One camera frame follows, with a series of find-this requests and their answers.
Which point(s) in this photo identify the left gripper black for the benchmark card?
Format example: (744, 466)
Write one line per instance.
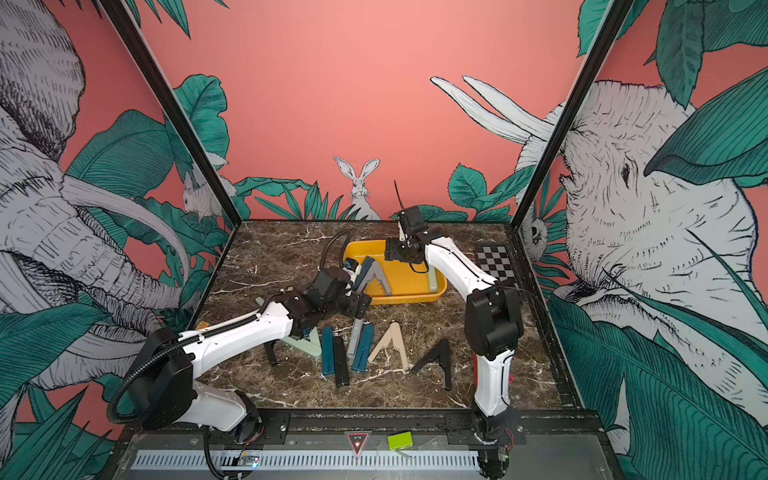
(355, 303)

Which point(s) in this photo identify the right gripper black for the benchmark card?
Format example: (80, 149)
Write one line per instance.
(392, 251)

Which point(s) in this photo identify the mint green pliers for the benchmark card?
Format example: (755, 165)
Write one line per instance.
(432, 280)
(310, 346)

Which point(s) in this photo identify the yellow plastic storage tray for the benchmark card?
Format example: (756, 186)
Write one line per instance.
(407, 286)

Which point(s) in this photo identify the grey pliers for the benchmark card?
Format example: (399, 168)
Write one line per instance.
(374, 273)
(354, 338)

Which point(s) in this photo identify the black pliers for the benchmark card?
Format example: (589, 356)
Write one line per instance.
(341, 373)
(441, 355)

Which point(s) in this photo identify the beige pliers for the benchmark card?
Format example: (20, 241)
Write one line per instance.
(392, 337)

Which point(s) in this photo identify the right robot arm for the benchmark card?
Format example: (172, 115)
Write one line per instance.
(493, 321)

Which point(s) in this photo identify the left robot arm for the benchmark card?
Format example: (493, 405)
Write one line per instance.
(161, 386)

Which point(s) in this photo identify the mint green open pliers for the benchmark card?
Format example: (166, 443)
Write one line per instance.
(310, 346)

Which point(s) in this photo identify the black white checkerboard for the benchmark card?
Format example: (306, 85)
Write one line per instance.
(494, 259)

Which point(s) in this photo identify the green sticky note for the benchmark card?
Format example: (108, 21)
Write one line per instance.
(400, 441)

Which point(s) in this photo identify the black mounting rail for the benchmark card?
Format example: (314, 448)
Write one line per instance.
(458, 427)

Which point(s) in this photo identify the black frame post right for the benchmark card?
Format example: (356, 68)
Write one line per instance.
(613, 20)

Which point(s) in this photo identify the black frame post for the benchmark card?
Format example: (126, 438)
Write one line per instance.
(128, 31)
(613, 20)

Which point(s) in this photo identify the black frame post left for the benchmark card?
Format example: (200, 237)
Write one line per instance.
(128, 31)

